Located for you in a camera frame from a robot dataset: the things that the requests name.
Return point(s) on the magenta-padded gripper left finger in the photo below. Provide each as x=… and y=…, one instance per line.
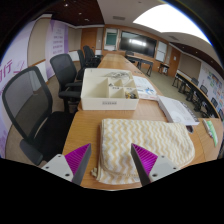
x=60, y=166

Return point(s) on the purple printed wall banner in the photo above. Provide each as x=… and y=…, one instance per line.
x=56, y=43

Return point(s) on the black mesh office chair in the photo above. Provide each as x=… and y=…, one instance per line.
x=50, y=133
x=63, y=71

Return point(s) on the colourful wall posters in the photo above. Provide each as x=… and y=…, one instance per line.
x=216, y=85

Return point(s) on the bundle of pens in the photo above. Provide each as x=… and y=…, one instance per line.
x=206, y=128

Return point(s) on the wooden desk with black legs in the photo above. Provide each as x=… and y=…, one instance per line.
x=141, y=61

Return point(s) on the white flat cardboard box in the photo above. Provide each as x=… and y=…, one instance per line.
x=176, y=110

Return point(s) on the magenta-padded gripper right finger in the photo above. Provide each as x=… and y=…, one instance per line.
x=160, y=167

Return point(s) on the brown wooden door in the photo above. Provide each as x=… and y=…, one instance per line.
x=89, y=39
x=174, y=61

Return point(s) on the large black wall screen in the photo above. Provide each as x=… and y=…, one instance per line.
x=137, y=43

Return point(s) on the green flat booklet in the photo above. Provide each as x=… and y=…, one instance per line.
x=213, y=133

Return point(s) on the yellow white zigzag towel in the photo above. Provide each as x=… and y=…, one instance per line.
x=153, y=136

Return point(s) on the white printed paper leaflets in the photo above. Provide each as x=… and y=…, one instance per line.
x=144, y=87

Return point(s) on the small wooden side desk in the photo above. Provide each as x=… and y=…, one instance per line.
x=164, y=66

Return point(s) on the plain white wall whiteboard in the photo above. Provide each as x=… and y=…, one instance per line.
x=161, y=51

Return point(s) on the row of black office chairs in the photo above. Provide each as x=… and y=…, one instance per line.
x=88, y=56

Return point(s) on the black round table grommet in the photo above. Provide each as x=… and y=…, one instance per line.
x=189, y=129

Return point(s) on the bright rectangular ceiling light panel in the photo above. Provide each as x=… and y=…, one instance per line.
x=166, y=20

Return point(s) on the row of chairs behind side table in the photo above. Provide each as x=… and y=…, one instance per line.
x=204, y=90

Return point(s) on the long wooden side table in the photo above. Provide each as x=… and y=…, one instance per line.
x=188, y=82

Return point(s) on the wall whiteboard with green sheet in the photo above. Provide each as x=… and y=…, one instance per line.
x=111, y=39

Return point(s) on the white compartment storage box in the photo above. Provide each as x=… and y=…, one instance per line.
x=100, y=90

